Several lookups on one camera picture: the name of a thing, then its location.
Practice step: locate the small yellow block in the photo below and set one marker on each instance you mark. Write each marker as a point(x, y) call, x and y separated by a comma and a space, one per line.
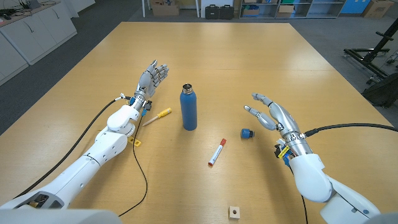
point(136, 142)

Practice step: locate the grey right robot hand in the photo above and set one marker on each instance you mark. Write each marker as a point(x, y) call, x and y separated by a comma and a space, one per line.
point(284, 119)

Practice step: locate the cardboard box in shelf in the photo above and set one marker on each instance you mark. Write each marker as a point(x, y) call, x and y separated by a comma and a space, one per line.
point(285, 11)

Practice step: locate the white marker pen red cap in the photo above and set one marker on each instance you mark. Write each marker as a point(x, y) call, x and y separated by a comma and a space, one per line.
point(216, 154)

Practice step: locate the blue bottle cap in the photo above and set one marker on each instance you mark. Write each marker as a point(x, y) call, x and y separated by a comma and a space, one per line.
point(245, 133)

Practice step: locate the large cardboard box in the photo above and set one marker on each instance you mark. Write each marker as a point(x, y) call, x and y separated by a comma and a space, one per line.
point(165, 9)

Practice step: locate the blue wall panel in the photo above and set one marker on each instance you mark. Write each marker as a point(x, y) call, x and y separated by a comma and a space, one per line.
point(351, 6)

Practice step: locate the blue metal water bottle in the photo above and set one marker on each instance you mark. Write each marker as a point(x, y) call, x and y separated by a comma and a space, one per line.
point(188, 109)

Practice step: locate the small wooden block with hole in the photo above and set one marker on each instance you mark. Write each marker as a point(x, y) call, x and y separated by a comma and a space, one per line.
point(234, 212)

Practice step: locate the printed cardboard box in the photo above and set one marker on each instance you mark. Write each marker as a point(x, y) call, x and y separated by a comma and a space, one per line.
point(377, 8)

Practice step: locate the white cabinet row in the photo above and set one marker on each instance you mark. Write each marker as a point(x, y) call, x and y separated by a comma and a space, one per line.
point(37, 31)

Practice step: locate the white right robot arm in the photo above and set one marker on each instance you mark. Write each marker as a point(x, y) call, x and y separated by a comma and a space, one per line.
point(311, 177)

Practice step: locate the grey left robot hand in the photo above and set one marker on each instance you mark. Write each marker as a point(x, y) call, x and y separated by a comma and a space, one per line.
point(144, 81)

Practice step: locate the black bulky base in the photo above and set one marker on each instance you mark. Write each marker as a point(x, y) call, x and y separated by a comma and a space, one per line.
point(384, 91)

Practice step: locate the black equipment case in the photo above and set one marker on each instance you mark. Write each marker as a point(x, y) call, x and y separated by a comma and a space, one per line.
point(226, 12)
point(212, 12)

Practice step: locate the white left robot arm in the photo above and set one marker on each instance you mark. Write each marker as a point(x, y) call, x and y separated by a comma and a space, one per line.
point(109, 146)

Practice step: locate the black wheeled stand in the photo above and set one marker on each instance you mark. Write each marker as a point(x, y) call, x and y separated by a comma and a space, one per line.
point(370, 57)

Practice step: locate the grey shelf unit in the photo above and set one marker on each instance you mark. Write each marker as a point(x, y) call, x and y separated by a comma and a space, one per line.
point(317, 9)

